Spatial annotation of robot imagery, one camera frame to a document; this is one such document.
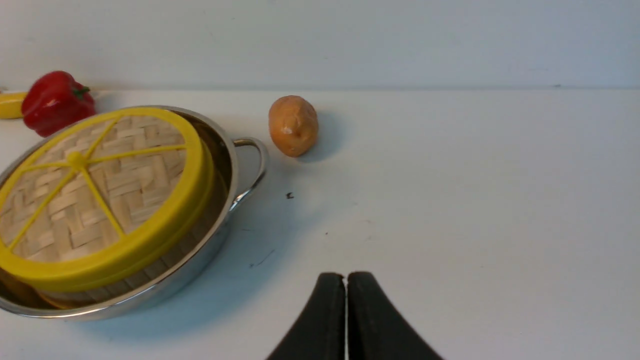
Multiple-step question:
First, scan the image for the brown plastic potato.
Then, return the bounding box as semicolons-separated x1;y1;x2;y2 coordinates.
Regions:
269;95;319;158

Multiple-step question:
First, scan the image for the stainless steel pot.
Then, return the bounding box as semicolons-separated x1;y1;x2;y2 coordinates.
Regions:
1;105;269;321

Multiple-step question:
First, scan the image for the yellow bamboo steamer basket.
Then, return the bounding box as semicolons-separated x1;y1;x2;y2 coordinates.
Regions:
14;146;227;307

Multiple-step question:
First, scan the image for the yellow woven steamer lid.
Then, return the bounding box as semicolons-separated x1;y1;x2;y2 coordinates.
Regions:
1;107;218;293

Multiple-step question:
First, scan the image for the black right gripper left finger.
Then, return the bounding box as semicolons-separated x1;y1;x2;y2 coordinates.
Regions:
268;272;346;360

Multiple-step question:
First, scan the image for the red plastic bell pepper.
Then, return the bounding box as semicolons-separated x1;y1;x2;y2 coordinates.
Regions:
21;70;97;138

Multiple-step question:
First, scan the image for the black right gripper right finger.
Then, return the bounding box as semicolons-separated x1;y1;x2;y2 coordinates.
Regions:
347;271;442;360

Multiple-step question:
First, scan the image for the yellow plastic banana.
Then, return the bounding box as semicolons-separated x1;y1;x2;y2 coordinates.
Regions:
0;92;28;120

